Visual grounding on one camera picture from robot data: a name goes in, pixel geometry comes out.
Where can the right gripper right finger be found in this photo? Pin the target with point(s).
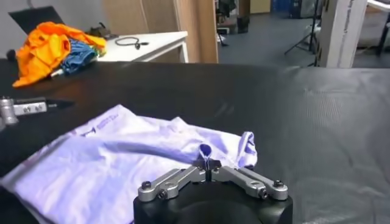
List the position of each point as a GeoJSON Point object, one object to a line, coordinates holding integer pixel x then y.
{"type": "Point", "coordinates": [246, 182]}

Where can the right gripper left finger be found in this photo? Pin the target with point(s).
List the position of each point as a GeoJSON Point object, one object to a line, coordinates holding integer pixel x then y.
{"type": "Point", "coordinates": [173, 184]}

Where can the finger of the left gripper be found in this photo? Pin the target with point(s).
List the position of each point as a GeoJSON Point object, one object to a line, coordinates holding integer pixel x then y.
{"type": "Point", "coordinates": [30, 108]}

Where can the lavender t-shirt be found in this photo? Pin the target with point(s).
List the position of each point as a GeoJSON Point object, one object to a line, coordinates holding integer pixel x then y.
{"type": "Point", "coordinates": [91, 170]}

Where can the orange garment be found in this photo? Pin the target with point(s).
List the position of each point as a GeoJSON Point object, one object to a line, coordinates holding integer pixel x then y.
{"type": "Point", "coordinates": [39, 54]}

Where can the blue striped garment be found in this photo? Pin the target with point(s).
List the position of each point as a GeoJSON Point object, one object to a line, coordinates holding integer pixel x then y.
{"type": "Point", "coordinates": [79, 56]}

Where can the black plastic table sheet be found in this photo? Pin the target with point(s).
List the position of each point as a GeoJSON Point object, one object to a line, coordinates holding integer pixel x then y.
{"type": "Point", "coordinates": [304, 121]}

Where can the black laptop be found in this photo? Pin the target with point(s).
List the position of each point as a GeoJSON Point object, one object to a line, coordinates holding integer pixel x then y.
{"type": "Point", "coordinates": [27, 18]}

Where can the black power adapter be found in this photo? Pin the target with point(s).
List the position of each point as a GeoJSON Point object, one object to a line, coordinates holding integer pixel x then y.
{"type": "Point", "coordinates": [100, 32]}

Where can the white rectangular table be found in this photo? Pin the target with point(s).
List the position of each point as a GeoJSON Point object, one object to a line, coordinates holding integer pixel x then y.
{"type": "Point", "coordinates": [158, 42]}

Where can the wooden folding partition screen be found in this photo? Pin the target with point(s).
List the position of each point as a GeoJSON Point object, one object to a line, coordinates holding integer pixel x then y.
{"type": "Point", "coordinates": [195, 30]}

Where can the black trash bin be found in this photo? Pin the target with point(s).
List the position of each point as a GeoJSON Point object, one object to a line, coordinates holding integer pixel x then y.
{"type": "Point", "coordinates": [243, 24]}

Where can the tall white cardboard box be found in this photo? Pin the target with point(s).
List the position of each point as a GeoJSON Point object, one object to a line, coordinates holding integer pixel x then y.
{"type": "Point", "coordinates": [341, 36]}

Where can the white standing desk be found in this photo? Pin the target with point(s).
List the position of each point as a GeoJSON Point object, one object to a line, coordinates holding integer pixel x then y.
{"type": "Point", "coordinates": [379, 4]}

